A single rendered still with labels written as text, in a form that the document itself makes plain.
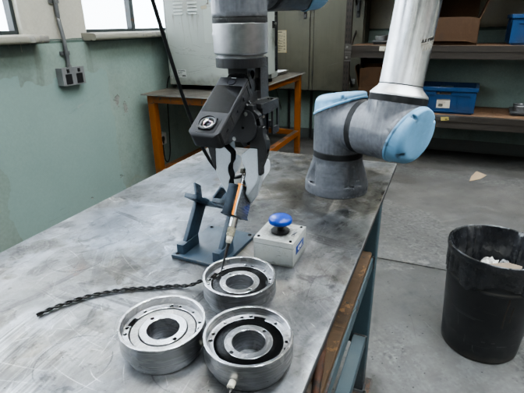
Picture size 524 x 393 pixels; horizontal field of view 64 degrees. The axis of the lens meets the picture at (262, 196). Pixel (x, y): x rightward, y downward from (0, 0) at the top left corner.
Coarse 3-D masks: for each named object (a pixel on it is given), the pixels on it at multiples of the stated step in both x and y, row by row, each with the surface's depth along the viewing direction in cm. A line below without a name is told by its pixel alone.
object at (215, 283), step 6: (228, 270) 64; (234, 270) 63; (240, 270) 63; (246, 270) 63; (252, 270) 63; (258, 270) 63; (222, 276) 62; (258, 276) 62; (264, 276) 62; (216, 282) 60; (264, 282) 60; (216, 288) 59; (258, 288) 59; (228, 294) 58; (234, 294) 58; (240, 294) 58
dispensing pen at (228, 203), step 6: (228, 186) 63; (234, 186) 63; (228, 192) 63; (234, 192) 62; (228, 198) 62; (234, 198) 62; (228, 204) 62; (222, 210) 62; (228, 210) 62; (228, 216) 65; (234, 216) 63; (234, 222) 63; (228, 228) 63; (234, 228) 63; (228, 234) 63; (234, 234) 63; (228, 240) 63; (228, 246) 63; (222, 264) 62
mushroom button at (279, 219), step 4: (272, 216) 70; (276, 216) 70; (280, 216) 70; (284, 216) 70; (288, 216) 70; (268, 220) 71; (272, 220) 70; (276, 220) 69; (280, 220) 69; (284, 220) 69; (288, 220) 69; (272, 224) 69; (276, 224) 69; (280, 224) 69; (284, 224) 69; (288, 224) 69; (280, 228) 71
